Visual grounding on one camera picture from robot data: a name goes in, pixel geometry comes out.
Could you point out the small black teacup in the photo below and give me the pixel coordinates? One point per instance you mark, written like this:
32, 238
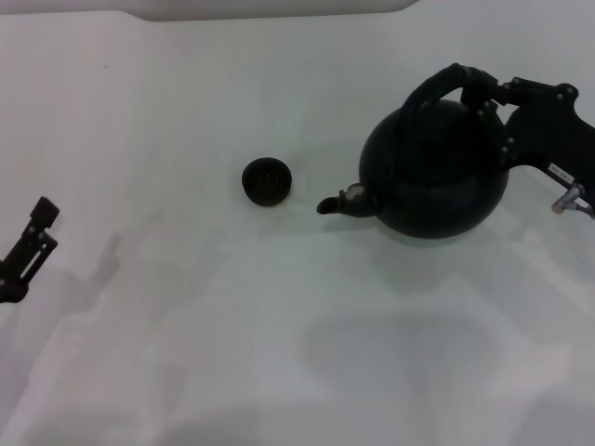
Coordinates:
267, 181

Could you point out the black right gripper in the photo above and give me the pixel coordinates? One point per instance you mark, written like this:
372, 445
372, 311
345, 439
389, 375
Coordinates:
553, 125

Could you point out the black round teapot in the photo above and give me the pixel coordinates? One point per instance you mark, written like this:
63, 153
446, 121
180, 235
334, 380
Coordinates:
432, 186

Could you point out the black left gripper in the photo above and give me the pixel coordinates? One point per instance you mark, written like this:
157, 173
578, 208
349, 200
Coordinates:
9, 290

